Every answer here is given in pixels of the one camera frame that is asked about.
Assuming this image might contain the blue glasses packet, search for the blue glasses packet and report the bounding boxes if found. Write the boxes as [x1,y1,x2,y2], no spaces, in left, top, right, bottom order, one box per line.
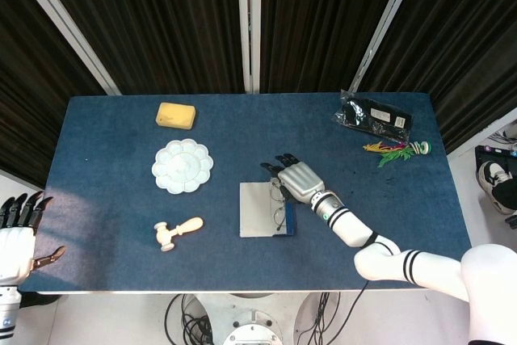
[238,181,298,239]

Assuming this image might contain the blue felt-covered table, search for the blue felt-covered table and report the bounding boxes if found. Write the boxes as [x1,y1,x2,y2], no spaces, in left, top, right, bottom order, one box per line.
[19,92,477,294]

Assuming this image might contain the black item in plastic bag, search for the black item in plastic bag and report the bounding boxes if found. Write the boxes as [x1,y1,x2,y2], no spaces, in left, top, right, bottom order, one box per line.
[330,88,414,144]

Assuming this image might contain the thin-framed eyeglasses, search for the thin-framed eyeglasses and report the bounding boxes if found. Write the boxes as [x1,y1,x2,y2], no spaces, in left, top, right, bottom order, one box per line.
[268,177,288,229]

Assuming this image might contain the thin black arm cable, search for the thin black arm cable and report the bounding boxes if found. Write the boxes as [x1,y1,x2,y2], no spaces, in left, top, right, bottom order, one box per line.
[347,278,371,313]

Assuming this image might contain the dark pleated curtain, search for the dark pleated curtain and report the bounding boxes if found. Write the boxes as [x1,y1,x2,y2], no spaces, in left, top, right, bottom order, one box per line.
[0,0,517,188]

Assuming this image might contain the white and black sneaker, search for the white and black sneaker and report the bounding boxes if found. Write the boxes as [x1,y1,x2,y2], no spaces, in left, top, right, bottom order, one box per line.
[477,160,517,216]

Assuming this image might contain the colourful feather shuttlecock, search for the colourful feather shuttlecock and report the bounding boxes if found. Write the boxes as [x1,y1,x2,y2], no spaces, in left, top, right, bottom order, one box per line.
[362,139,432,169]

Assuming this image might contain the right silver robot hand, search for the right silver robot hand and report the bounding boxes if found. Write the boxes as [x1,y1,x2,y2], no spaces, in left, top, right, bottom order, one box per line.
[259,153,326,204]

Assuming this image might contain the yellow sponge block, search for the yellow sponge block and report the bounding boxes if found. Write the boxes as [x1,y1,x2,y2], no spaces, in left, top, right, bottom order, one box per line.
[155,102,198,131]

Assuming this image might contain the cream wooden mallet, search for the cream wooden mallet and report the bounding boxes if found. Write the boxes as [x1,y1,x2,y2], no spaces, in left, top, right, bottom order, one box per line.
[153,217,204,254]

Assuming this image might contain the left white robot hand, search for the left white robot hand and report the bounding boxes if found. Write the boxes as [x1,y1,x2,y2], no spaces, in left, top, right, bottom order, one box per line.
[0,190,66,284]

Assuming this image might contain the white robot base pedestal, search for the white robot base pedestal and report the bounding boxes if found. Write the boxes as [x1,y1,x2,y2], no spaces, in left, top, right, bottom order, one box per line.
[181,292,324,345]

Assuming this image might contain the white flower-shaped paint palette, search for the white flower-shaped paint palette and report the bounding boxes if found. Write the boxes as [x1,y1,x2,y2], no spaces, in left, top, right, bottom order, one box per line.
[151,138,215,194]

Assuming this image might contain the black electronic device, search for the black electronic device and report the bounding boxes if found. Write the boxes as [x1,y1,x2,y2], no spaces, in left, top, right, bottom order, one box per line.
[474,144,517,176]

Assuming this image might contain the black cable bundle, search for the black cable bundle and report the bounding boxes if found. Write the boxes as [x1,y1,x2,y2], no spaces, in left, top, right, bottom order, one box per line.
[164,292,215,345]
[294,291,344,345]

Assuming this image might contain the white partition frame post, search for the white partition frame post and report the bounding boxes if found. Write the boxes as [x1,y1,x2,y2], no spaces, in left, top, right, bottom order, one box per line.
[236,0,263,94]
[6,0,122,96]
[347,0,425,94]

